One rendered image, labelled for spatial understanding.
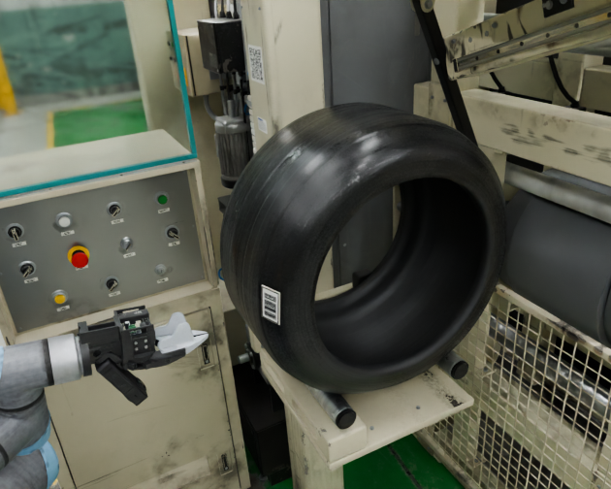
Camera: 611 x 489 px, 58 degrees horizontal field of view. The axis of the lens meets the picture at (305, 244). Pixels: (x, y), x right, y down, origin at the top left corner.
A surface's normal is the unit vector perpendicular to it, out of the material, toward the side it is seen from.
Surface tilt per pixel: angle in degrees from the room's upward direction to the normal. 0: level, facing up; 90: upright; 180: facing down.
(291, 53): 90
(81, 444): 90
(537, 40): 90
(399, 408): 0
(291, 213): 61
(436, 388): 0
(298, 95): 90
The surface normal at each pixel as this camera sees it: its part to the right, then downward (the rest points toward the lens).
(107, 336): 0.44, 0.37
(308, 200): -0.19, -0.09
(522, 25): -0.89, 0.26
